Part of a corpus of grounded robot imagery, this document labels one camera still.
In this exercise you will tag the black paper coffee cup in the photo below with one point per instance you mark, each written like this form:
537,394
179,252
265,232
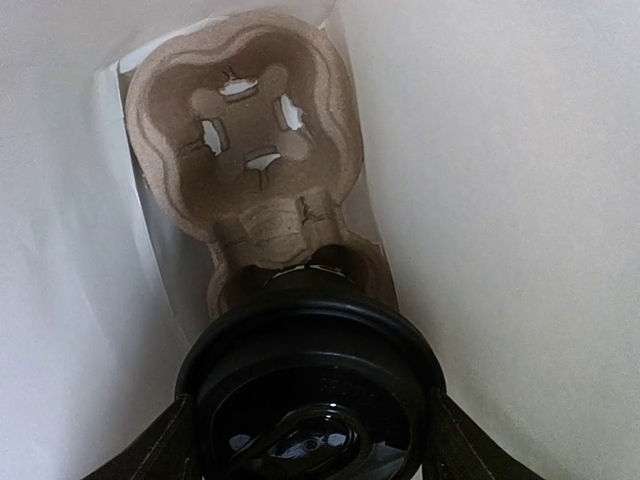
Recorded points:
332,271

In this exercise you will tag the beige paper bag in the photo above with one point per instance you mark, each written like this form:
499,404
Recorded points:
501,176

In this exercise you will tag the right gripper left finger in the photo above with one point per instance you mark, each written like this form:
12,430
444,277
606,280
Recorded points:
163,451

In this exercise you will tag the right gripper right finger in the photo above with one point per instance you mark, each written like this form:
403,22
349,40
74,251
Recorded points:
458,449

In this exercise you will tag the black coffee cup lid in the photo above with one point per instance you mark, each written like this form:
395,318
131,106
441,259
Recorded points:
310,388

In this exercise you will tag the brown cardboard cup carrier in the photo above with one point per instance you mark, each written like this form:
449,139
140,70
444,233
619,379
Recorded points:
248,136

